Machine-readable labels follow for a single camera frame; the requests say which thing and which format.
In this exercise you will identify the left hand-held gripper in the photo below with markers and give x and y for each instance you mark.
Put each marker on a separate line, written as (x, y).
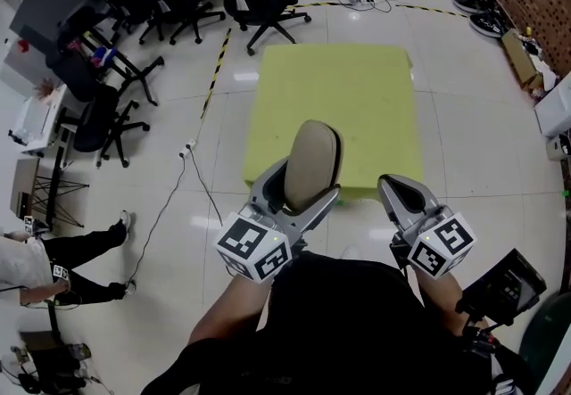
(254, 246)

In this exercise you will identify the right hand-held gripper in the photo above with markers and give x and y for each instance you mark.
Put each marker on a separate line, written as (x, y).
(441, 246)

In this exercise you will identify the beige glasses case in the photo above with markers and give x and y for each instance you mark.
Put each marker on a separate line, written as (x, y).
(312, 161)

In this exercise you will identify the person's right forearm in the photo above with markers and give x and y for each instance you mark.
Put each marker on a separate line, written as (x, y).
(441, 299)

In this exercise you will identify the person's left forearm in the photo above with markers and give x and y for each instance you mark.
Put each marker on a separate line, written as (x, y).
(223, 308)

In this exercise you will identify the white power strip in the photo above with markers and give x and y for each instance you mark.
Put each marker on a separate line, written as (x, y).
(187, 149)

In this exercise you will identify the yellow-green table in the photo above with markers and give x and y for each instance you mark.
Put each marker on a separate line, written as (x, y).
(339, 90)

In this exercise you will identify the person's black shirt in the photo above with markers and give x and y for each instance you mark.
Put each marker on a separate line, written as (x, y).
(348, 331)

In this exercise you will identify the yellow-black hazard tape strip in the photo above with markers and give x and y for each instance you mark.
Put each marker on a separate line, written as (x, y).
(430, 10)
(217, 68)

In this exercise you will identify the white box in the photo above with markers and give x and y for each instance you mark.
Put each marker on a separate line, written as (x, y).
(555, 110)

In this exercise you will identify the brown cardboard box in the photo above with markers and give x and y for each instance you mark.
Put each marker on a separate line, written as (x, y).
(519, 59)

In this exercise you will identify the black-legged desk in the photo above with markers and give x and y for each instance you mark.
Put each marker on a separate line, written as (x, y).
(129, 68)

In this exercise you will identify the dark green chair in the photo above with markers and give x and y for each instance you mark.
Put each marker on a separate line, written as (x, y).
(551, 348)

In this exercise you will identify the white side table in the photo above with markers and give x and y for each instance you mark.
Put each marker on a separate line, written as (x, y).
(38, 117)

